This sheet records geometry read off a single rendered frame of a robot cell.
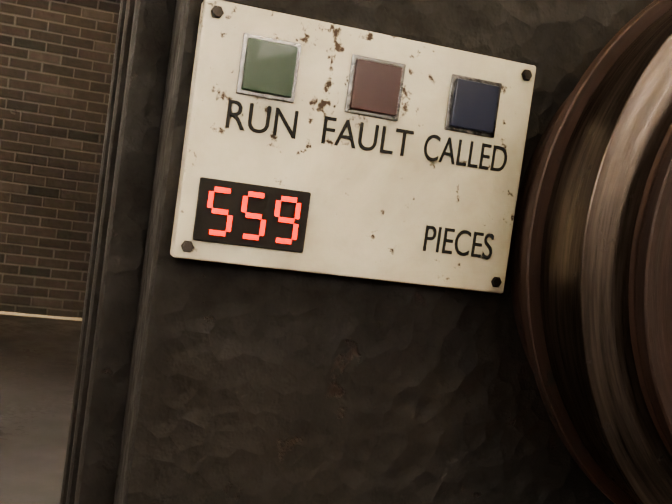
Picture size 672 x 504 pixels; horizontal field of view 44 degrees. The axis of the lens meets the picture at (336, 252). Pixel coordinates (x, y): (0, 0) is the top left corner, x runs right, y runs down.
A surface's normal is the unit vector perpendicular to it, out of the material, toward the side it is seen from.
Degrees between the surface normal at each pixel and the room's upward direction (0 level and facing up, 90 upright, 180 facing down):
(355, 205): 90
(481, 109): 90
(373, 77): 90
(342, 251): 90
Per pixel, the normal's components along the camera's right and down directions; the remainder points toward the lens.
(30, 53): 0.29, 0.09
